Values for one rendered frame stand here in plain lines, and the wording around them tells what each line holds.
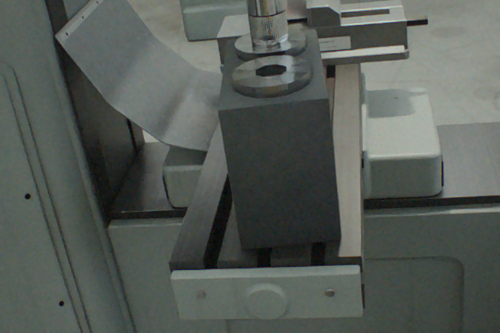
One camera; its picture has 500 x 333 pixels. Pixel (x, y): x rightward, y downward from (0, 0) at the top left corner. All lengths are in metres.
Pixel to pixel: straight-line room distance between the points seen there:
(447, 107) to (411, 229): 1.98
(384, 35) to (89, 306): 0.75
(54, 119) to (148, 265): 0.35
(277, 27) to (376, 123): 0.51
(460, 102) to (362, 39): 2.00
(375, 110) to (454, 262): 0.32
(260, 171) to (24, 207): 0.64
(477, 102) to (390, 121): 1.96
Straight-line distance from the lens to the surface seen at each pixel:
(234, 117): 0.78
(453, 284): 1.42
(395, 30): 1.34
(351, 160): 1.03
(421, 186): 1.29
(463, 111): 3.23
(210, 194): 0.99
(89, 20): 1.35
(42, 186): 1.33
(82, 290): 1.44
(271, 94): 0.79
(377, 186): 1.28
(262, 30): 0.89
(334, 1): 1.36
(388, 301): 1.44
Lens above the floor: 1.45
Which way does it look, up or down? 28 degrees down
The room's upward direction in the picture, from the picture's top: 8 degrees counter-clockwise
